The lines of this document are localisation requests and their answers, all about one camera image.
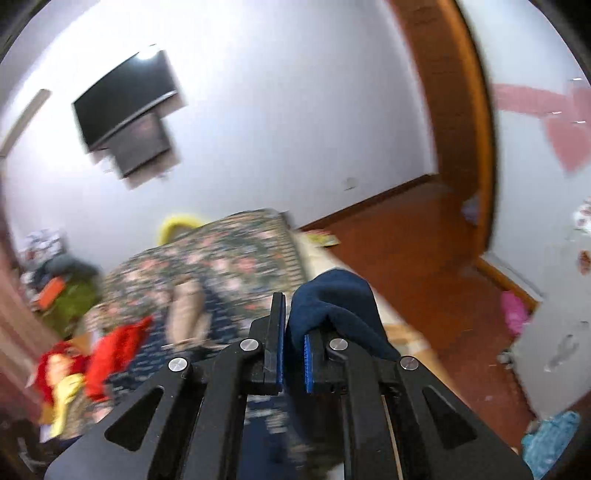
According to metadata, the floral bedspread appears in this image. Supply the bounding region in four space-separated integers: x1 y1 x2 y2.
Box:
69 210 324 439

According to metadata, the white cabinet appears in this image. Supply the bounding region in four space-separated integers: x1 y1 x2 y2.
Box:
516 198 591 418

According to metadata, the red and cream knit garment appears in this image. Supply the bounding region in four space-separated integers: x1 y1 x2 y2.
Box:
33 340 93 439

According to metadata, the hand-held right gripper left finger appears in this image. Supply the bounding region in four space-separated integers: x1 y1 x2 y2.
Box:
44 292 287 480

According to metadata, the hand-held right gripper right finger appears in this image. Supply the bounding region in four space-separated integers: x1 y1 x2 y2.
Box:
302 328 533 480

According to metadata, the yellow pillow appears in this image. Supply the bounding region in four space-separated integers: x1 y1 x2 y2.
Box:
157 213 204 246

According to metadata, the orange box lid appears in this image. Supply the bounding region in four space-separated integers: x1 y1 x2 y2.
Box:
39 277 64 308

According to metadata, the grey cloth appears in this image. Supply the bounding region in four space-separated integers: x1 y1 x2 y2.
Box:
44 255 100 283

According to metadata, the pink bag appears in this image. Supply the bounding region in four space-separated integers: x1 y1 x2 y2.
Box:
500 291 530 336

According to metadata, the crumpled silver paper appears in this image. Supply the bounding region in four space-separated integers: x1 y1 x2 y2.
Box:
24 229 64 260

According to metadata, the white plastic bag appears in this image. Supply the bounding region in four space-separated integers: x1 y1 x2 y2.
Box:
461 193 482 225

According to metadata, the yellow-green paper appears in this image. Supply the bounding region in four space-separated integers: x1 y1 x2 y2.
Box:
306 231 341 248

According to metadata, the wall-mounted black television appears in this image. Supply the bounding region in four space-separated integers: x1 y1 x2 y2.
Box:
71 48 181 155

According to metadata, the wooden door frame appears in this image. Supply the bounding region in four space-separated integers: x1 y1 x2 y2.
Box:
392 0 498 260

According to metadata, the pink wall decoration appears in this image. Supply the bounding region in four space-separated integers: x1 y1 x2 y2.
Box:
493 82 591 175

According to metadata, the navy patterned sweater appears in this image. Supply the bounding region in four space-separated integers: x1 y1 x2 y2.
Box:
108 269 400 480

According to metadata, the teal cloth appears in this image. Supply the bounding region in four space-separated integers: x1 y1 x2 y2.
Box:
521 410 583 479

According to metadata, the green box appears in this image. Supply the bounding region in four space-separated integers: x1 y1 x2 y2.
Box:
54 272 103 334

